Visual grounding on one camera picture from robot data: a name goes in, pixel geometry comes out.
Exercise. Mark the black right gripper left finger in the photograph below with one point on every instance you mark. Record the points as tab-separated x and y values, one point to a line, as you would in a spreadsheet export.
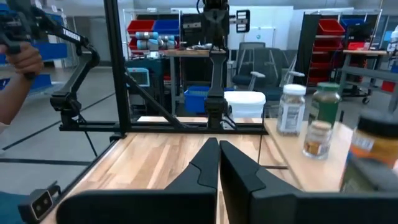
186	205

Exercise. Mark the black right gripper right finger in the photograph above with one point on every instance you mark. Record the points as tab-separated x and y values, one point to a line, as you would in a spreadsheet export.
264	205

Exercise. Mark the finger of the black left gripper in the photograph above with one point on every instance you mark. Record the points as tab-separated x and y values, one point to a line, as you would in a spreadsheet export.
221	21
213	21

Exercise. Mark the small cork-lid spice jar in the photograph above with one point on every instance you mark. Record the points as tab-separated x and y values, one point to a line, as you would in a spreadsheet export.
317	143

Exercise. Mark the white-lid bagel seasoning jar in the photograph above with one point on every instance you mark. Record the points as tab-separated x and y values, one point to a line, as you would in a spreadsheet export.
290	115

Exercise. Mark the green-lid oregano jar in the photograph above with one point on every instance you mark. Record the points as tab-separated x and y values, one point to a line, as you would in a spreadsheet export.
325	107

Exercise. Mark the orange black-lid spice bottle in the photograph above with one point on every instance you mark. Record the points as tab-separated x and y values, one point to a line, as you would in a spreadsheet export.
377	141

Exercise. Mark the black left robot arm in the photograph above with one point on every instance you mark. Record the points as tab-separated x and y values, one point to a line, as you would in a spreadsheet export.
216	77

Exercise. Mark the person's forearm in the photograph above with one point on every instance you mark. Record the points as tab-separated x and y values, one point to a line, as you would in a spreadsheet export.
11	96

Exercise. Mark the black panel with white slots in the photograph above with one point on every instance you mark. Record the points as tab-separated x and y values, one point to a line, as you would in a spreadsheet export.
243	21

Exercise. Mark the wooden workbench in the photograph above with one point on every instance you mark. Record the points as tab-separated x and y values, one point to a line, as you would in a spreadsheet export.
186	53

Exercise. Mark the grey office chair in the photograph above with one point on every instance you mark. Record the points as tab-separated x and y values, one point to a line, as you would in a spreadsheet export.
276	71
248	62

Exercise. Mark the white cabinet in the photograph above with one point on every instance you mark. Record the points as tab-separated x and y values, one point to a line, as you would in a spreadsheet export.
264	28

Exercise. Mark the blue storage bin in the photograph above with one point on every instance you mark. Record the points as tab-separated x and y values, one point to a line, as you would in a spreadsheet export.
166	26
51	51

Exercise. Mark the blue plastic crate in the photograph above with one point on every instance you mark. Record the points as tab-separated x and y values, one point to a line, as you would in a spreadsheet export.
194	99

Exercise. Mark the red storage bin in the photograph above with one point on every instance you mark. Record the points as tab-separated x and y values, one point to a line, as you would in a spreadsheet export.
140	26
330	27

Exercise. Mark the white plastic bin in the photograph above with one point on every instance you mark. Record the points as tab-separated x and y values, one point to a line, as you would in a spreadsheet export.
245	105

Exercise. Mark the light blue screen device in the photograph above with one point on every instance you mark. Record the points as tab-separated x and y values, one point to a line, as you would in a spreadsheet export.
139	76

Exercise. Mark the grey wheeled cart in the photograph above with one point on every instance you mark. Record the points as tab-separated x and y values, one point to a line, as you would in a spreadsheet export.
367	73

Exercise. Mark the person's leg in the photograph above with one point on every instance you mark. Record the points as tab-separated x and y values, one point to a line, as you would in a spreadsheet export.
9	208

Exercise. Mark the person's hand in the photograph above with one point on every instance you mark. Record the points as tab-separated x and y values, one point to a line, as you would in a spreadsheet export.
26	60

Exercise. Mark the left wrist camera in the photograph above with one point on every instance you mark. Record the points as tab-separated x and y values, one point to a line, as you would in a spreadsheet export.
216	3

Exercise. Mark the black aluminium table frame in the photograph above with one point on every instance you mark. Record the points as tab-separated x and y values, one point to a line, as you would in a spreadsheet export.
116	62

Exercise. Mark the black table-level camera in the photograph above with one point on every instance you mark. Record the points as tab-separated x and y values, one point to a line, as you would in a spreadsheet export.
38	203

